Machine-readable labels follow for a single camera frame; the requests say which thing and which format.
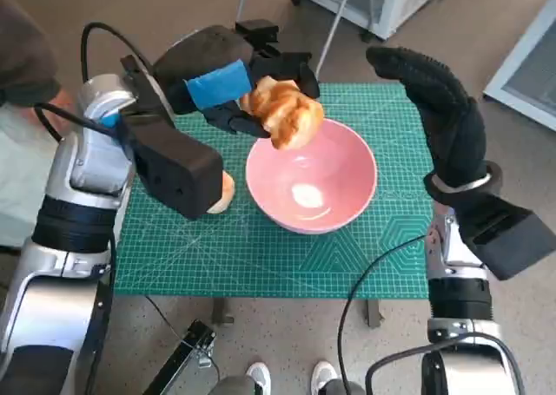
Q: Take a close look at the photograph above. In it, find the person's hand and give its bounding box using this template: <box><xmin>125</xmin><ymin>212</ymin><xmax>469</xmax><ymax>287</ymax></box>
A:
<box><xmin>54</xmin><ymin>84</ymin><xmax>77</xmax><ymax>121</ymax></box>

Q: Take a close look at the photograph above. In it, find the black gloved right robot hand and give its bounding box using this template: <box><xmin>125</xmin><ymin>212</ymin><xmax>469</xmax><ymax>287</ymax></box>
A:
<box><xmin>366</xmin><ymin>46</ymin><xmax>487</xmax><ymax>194</ymax></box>

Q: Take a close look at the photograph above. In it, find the black left robot hand blue tape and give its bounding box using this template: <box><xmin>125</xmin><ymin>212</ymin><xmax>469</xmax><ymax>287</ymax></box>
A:
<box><xmin>152</xmin><ymin>19</ymin><xmax>321</xmax><ymax>138</ymax></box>

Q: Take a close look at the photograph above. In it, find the long braided toy bread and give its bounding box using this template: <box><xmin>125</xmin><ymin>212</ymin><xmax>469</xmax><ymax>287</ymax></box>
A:
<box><xmin>239</xmin><ymin>76</ymin><xmax>325</xmax><ymax>152</ymax></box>

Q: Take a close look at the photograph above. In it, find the round toy bread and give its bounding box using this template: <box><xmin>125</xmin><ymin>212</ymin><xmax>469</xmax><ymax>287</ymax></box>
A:
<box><xmin>207</xmin><ymin>171</ymin><xmax>237</xmax><ymax>215</ymax></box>

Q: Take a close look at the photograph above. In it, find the pink bowl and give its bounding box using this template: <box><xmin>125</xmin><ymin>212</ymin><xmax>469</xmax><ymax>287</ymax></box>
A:
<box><xmin>245</xmin><ymin>117</ymin><xmax>378</xmax><ymax>234</ymax></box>

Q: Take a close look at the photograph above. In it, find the person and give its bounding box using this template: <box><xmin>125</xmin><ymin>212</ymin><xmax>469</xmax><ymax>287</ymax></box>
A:
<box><xmin>0</xmin><ymin>0</ymin><xmax>77</xmax><ymax>251</ymax></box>

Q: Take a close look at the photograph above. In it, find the pale blue cloth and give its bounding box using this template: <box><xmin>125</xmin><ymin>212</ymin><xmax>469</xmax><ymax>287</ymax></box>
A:
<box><xmin>0</xmin><ymin>103</ymin><xmax>60</xmax><ymax>251</ymax></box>

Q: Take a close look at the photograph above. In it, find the white vented unit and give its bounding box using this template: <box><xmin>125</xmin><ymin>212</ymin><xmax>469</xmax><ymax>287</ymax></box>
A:
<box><xmin>482</xmin><ymin>0</ymin><xmax>556</xmax><ymax>132</ymax></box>

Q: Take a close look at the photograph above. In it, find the white vented cabinet on castors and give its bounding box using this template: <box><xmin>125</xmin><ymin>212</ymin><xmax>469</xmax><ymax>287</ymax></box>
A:
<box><xmin>277</xmin><ymin>0</ymin><xmax>453</xmax><ymax>40</ymax></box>

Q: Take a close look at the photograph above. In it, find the green cutting mat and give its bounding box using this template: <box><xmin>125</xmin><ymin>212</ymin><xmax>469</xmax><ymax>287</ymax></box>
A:
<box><xmin>113</xmin><ymin>82</ymin><xmax>434</xmax><ymax>300</ymax></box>

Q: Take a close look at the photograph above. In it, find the white shoe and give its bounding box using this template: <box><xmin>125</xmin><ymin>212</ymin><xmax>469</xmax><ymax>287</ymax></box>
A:
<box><xmin>246</xmin><ymin>362</ymin><xmax>273</xmax><ymax>395</ymax></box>
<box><xmin>311</xmin><ymin>360</ymin><xmax>339</xmax><ymax>390</ymax></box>

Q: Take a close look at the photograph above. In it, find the black stand with silver clamp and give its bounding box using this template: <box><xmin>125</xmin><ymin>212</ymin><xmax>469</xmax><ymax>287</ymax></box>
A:
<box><xmin>142</xmin><ymin>319</ymin><xmax>218</xmax><ymax>395</ymax></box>

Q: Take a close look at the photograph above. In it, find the grey leg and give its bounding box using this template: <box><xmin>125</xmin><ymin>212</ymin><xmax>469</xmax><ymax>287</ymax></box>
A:
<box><xmin>212</xmin><ymin>375</ymin><xmax>261</xmax><ymax>395</ymax></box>
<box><xmin>323</xmin><ymin>379</ymin><xmax>366</xmax><ymax>395</ymax></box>

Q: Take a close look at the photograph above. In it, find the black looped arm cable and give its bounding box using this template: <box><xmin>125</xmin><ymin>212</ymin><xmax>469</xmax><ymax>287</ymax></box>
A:
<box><xmin>33</xmin><ymin>102</ymin><xmax>118</xmax><ymax>142</ymax></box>
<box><xmin>80</xmin><ymin>21</ymin><xmax>153</xmax><ymax>83</ymax></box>
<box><xmin>364</xmin><ymin>342</ymin><xmax>529</xmax><ymax>395</ymax></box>

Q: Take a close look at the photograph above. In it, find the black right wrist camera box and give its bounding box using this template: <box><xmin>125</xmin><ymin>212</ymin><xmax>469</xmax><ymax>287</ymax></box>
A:
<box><xmin>453</xmin><ymin>194</ymin><xmax>556</xmax><ymax>282</ymax></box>

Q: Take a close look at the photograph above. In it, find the metal chair frame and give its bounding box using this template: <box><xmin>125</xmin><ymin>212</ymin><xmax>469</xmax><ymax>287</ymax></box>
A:
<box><xmin>238</xmin><ymin>0</ymin><xmax>361</xmax><ymax>82</ymax></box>

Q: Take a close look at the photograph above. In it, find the metal table leg bracket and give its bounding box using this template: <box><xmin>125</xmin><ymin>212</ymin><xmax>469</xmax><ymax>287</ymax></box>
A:
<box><xmin>364</xmin><ymin>299</ymin><xmax>383</xmax><ymax>329</ymax></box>
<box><xmin>211</xmin><ymin>298</ymin><xmax>235</xmax><ymax>326</ymax></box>

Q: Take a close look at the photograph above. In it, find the long black cable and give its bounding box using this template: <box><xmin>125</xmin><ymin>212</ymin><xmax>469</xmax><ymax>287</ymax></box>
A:
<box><xmin>338</xmin><ymin>234</ymin><xmax>429</xmax><ymax>387</ymax></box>

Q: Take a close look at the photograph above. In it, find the thin black floor cable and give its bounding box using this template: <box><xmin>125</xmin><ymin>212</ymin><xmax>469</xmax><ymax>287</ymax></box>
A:
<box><xmin>145</xmin><ymin>294</ymin><xmax>188</xmax><ymax>339</ymax></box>

